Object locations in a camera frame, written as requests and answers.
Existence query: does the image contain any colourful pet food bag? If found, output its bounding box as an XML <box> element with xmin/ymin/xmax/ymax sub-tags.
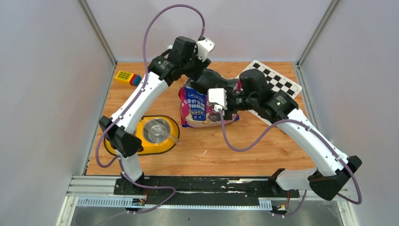
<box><xmin>178</xmin><ymin>69</ymin><xmax>240</xmax><ymax>128</ymax></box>

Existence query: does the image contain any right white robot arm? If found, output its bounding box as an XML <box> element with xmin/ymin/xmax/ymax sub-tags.
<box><xmin>221</xmin><ymin>69</ymin><xmax>362</xmax><ymax>204</ymax></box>

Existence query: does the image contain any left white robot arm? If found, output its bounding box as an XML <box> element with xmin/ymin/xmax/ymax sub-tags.
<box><xmin>99</xmin><ymin>36</ymin><xmax>215</xmax><ymax>194</ymax></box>

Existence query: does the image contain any yellow double pet bowl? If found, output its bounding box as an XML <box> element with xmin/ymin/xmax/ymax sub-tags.
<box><xmin>99</xmin><ymin>114</ymin><xmax>180</xmax><ymax>158</ymax></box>

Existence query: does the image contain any black white checkerboard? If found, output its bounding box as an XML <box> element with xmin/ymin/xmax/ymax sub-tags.
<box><xmin>243</xmin><ymin>60</ymin><xmax>303</xmax><ymax>111</ymax></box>

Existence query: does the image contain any yellow blue red toy block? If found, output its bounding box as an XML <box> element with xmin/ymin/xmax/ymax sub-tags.
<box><xmin>114</xmin><ymin>71</ymin><xmax>142</xmax><ymax>87</ymax></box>

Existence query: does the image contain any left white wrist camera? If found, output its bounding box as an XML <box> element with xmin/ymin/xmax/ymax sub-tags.
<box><xmin>196</xmin><ymin>38</ymin><xmax>215</xmax><ymax>62</ymax></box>

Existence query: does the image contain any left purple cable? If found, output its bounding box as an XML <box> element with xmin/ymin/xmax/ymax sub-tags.
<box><xmin>95</xmin><ymin>3</ymin><xmax>207</xmax><ymax>169</ymax></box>

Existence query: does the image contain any purple cable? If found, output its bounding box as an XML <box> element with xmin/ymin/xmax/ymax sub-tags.
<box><xmin>218</xmin><ymin>109</ymin><xmax>363</xmax><ymax>205</ymax></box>
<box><xmin>95</xmin><ymin>3</ymin><xmax>207</xmax><ymax>169</ymax></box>

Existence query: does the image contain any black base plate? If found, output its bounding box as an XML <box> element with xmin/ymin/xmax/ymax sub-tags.
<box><xmin>113</xmin><ymin>176</ymin><xmax>300</xmax><ymax>206</ymax></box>

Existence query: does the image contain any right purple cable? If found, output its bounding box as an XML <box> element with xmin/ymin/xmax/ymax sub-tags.
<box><xmin>218</xmin><ymin>109</ymin><xmax>363</xmax><ymax>205</ymax></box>

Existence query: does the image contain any aluminium rail frame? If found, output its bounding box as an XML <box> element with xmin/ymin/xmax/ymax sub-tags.
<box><xmin>57</xmin><ymin>176</ymin><xmax>358</xmax><ymax>226</ymax></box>

